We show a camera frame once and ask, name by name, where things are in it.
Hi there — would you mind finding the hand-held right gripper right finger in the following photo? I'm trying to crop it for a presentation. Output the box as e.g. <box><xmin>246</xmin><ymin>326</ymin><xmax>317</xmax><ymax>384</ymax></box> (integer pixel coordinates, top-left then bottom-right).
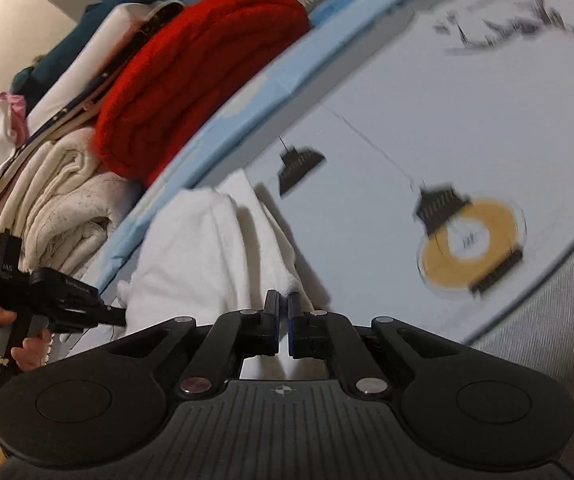
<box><xmin>287</xmin><ymin>291</ymin><xmax>464</xmax><ymax>402</ymax></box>

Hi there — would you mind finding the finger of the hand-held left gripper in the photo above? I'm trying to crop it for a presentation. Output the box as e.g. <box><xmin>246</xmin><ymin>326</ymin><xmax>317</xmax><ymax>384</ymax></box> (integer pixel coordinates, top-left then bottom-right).
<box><xmin>83</xmin><ymin>304</ymin><xmax>127</xmax><ymax>329</ymax></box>

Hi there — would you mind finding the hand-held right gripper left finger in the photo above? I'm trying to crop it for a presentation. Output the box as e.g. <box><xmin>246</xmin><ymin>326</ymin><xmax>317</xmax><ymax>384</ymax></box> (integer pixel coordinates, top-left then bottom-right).
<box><xmin>107</xmin><ymin>289</ymin><xmax>282</xmax><ymax>402</ymax></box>

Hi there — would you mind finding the white long-sleeved garment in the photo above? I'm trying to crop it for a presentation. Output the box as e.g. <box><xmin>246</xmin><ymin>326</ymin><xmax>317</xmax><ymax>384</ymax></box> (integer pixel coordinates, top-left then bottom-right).
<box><xmin>50</xmin><ymin>169</ymin><xmax>335</xmax><ymax>381</ymax></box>

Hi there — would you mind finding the speckled white fleece blanket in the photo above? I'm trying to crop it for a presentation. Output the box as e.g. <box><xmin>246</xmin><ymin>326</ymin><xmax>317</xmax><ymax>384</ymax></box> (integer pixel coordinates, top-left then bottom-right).
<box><xmin>20</xmin><ymin>170</ymin><xmax>144</xmax><ymax>282</ymax></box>

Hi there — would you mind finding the quilt with dark starry trim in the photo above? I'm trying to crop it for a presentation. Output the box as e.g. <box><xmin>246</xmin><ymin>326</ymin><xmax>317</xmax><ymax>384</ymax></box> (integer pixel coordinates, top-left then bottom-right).
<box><xmin>0</xmin><ymin>0</ymin><xmax>188</xmax><ymax>197</ymax></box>

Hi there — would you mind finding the pink and white cloth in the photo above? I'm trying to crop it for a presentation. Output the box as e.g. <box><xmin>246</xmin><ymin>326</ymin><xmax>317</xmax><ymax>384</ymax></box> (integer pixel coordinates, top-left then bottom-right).
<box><xmin>0</xmin><ymin>91</ymin><xmax>31</xmax><ymax>211</ymax></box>

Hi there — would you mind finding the light blue folded sheet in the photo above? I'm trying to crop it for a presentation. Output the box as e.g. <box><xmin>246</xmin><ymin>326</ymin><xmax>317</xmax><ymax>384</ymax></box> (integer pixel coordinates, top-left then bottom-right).
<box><xmin>94</xmin><ymin>0</ymin><xmax>448</xmax><ymax>292</ymax></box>

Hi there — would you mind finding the grey printed bed sheet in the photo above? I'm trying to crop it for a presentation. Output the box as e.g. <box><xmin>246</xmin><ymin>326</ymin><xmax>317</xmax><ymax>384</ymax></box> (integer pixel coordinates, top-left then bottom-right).
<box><xmin>132</xmin><ymin>0</ymin><xmax>574</xmax><ymax>361</ymax></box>

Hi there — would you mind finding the white pillow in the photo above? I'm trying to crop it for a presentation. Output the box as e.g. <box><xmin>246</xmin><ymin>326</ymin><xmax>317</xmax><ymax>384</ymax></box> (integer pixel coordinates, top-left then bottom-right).
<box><xmin>27</xmin><ymin>2</ymin><xmax>168</xmax><ymax>127</ymax></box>

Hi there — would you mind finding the red folded blanket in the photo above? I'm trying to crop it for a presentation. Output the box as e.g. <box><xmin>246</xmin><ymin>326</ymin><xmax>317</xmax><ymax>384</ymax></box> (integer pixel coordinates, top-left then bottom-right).
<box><xmin>92</xmin><ymin>0</ymin><xmax>312</xmax><ymax>186</ymax></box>

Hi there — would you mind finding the dark teal shark plush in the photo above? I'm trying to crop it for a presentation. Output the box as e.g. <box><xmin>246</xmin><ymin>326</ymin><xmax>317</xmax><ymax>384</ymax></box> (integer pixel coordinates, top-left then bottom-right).
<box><xmin>10</xmin><ymin>0</ymin><xmax>248</xmax><ymax>111</ymax></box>

